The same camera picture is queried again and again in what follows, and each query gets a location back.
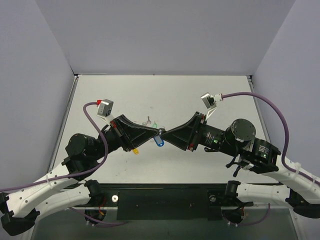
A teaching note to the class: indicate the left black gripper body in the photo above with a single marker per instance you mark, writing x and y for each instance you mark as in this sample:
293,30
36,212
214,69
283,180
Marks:
120,134

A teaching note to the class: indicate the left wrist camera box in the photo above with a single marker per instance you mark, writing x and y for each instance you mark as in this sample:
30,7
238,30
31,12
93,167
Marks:
104,111

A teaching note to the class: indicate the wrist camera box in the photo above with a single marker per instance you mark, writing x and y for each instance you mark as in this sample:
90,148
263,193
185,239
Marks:
210,102
104,111

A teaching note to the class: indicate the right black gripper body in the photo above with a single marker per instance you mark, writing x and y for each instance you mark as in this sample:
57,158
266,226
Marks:
195,131

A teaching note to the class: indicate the blue key tag with ring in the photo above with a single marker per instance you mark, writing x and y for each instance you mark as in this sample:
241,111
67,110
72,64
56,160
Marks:
158,140

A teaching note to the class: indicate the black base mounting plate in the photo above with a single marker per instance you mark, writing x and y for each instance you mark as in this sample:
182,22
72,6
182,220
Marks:
168,201

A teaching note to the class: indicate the yellow key tag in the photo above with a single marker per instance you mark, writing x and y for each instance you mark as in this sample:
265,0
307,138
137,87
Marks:
135,151

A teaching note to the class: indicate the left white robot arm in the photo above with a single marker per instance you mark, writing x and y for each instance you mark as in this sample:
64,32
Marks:
67,185

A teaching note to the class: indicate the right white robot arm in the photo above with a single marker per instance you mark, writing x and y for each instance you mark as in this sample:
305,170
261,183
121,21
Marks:
296,189

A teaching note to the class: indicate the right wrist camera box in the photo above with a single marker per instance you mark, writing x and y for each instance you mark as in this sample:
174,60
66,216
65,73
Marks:
210,102

